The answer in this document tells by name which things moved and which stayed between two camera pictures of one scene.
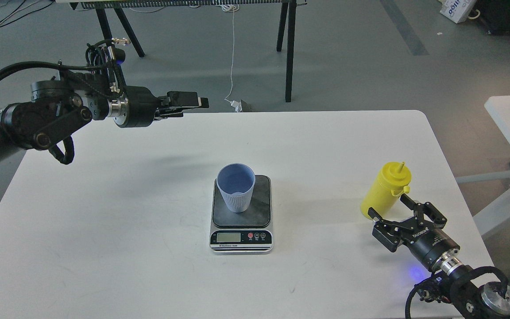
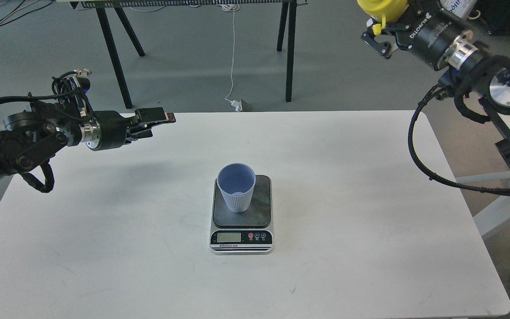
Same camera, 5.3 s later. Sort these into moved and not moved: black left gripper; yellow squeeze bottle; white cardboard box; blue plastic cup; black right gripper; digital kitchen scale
Moved: black left gripper; black right gripper; yellow squeeze bottle
Not moved: digital kitchen scale; blue plastic cup; white cardboard box
